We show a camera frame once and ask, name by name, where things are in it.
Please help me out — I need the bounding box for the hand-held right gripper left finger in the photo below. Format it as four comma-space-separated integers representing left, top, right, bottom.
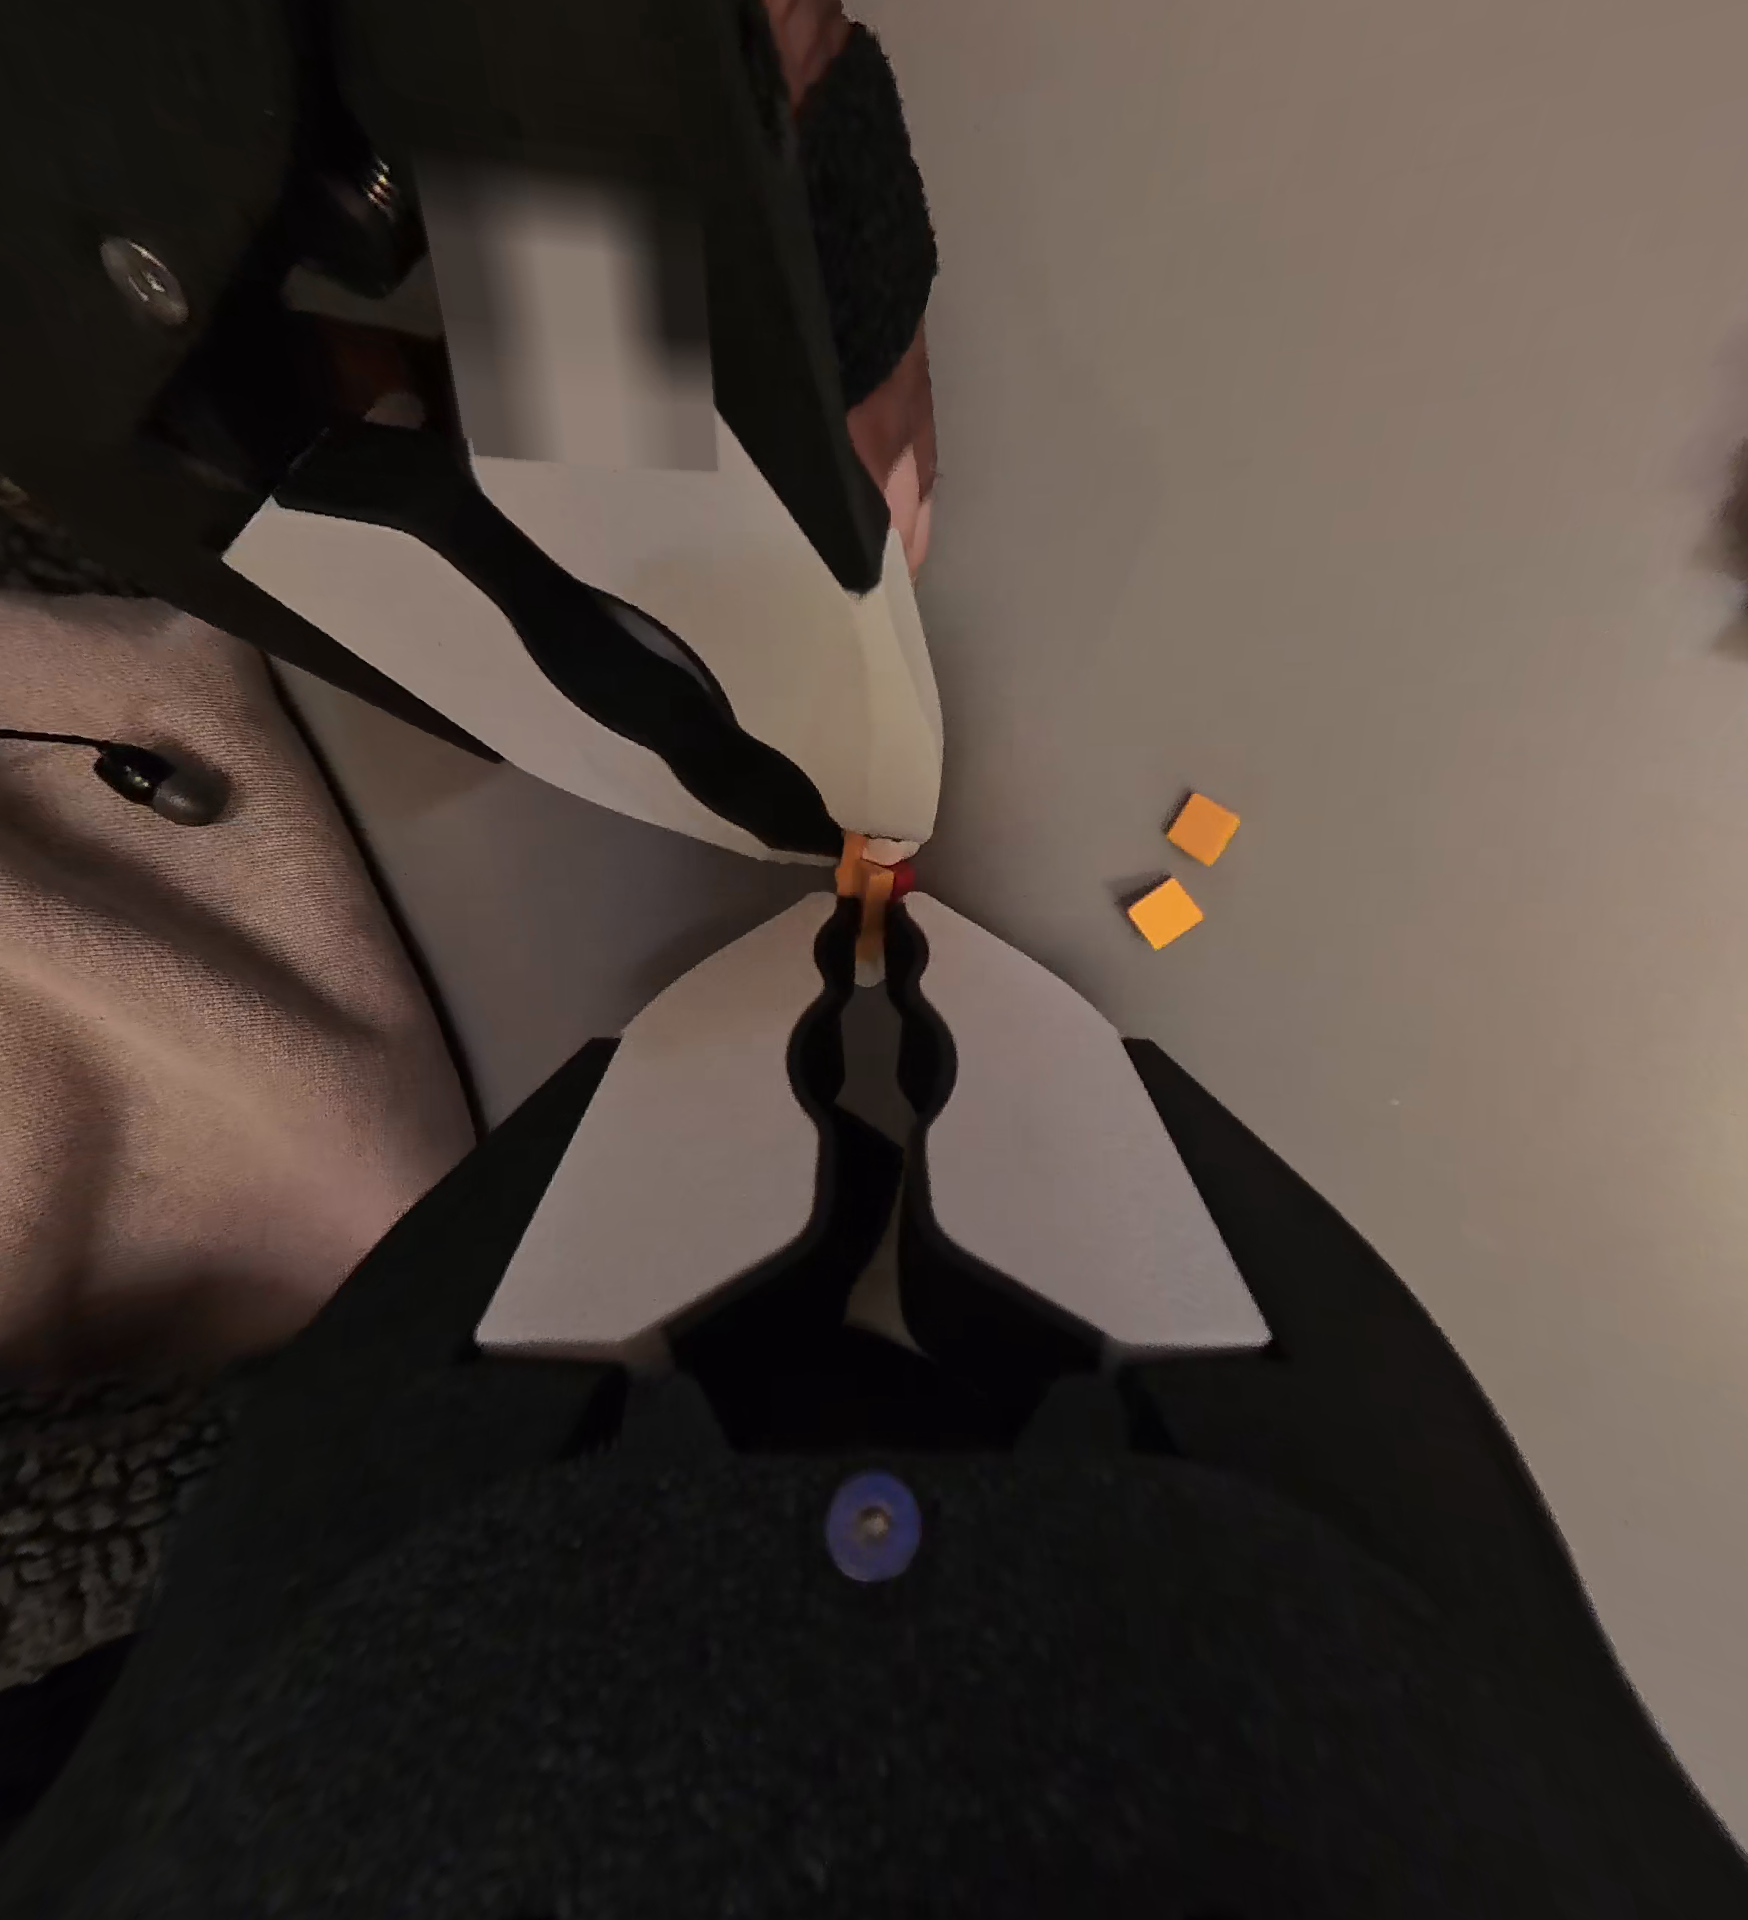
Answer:
474, 895, 854, 1443

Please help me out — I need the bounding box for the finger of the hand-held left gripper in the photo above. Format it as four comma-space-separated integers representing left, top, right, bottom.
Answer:
469, 417, 949, 841
221, 499, 838, 868

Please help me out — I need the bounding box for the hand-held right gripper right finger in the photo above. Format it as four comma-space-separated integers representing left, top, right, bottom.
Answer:
887, 895, 1277, 1444

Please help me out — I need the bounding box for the person's left hand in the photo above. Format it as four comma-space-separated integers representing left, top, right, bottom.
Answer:
844, 352, 942, 585

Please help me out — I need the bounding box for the person's beige sweater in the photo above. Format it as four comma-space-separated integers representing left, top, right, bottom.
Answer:
0, 575, 486, 1381

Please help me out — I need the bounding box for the black wired earbud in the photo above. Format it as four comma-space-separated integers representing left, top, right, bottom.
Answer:
0, 645, 231, 826

